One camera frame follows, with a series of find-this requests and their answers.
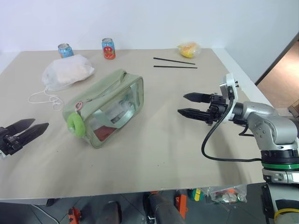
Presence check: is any orange plastic bracket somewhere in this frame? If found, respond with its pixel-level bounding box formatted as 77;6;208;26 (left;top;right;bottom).
173;189;189;219

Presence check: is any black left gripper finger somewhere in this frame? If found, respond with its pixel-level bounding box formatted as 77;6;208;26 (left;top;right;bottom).
18;122;50;147
7;118;36;136

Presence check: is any dark rounded cylinder shape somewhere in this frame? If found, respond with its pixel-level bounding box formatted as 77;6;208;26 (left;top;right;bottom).
142;191;187;224

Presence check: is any blue and red drink can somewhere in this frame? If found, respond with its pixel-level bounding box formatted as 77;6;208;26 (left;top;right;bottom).
101;37;117;61

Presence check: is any orange and black tool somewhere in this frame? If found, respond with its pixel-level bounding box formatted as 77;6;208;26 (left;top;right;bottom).
67;206;83;224

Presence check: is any yellow snack plastic bag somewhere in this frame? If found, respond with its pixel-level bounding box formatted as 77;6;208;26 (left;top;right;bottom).
176;41;202;58

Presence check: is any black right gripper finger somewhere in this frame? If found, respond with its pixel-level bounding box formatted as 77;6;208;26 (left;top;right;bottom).
177;107;210;122
183;92;212;104

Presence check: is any black chopstick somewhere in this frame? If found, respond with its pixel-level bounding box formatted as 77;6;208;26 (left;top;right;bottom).
153;65;199;70
153;57;196;65

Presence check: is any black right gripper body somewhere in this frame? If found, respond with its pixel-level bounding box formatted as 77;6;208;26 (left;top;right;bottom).
206;93;231;127

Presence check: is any green plush ring charm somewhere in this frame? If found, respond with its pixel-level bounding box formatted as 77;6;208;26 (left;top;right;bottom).
66;112;86;139

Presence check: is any green transparent toiletry bag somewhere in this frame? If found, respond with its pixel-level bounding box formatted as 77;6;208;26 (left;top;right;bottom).
62;68;144;149

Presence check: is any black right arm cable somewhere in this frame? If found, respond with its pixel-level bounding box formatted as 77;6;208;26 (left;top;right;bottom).
201;98;263;163

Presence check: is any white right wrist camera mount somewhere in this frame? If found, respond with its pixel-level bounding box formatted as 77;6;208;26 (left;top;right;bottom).
219;73;240;124

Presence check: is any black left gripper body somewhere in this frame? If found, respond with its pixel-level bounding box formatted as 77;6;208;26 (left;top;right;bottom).
0;126;24;156

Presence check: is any dark door frame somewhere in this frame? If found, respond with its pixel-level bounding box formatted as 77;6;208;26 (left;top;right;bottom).
254;29;299;85

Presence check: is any white drawstring bag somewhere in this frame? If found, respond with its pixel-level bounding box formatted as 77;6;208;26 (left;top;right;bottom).
28;54;96;111

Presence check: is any brown wooden box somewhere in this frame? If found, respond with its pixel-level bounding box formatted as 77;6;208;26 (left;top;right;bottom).
288;98;299;118

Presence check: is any clear plastic bag of items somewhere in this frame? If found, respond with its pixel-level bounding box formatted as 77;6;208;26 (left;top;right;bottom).
206;185;248;204

